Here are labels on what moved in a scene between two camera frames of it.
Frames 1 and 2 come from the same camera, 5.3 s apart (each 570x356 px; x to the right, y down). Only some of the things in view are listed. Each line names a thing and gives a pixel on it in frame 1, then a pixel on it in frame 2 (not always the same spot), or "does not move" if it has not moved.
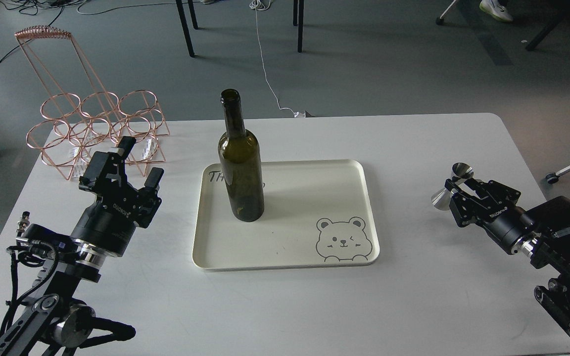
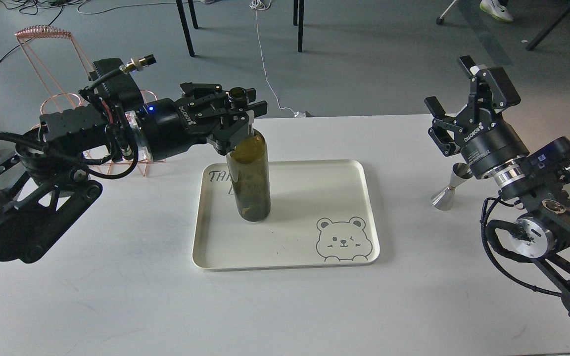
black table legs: x=181 y=9 does not move
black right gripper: x=504 y=224 to x=489 y=143
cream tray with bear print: x=317 y=213 does not move
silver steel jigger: x=459 y=172 does not move
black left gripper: x=109 y=225 to x=171 y=128
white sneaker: x=496 y=9 does not move
